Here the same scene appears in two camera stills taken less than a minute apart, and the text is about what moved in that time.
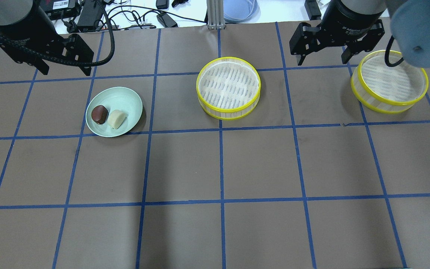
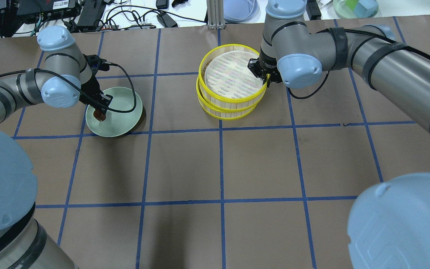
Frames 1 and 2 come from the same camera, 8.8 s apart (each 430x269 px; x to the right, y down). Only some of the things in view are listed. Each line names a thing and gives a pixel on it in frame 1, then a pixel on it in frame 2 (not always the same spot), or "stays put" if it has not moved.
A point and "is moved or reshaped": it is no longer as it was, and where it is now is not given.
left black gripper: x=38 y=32 → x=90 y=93
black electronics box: x=59 y=9 stays put
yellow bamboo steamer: x=378 y=87 is moved or reshaped
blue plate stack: x=241 y=11 stays put
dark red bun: x=99 y=114 stays put
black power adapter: x=166 y=21 stays put
